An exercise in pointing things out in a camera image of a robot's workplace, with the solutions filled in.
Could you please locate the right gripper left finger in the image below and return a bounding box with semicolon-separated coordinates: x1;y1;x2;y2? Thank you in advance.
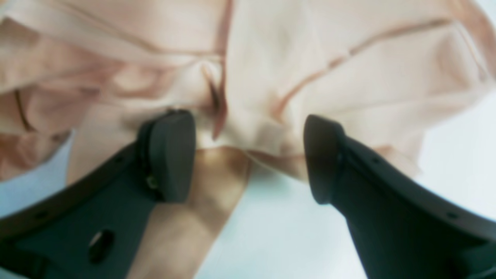
0;110;196;279

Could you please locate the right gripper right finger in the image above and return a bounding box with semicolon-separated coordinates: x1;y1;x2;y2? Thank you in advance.
303;115;496;279

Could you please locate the peach T-shirt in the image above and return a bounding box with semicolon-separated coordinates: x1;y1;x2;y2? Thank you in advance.
1;0;495;279

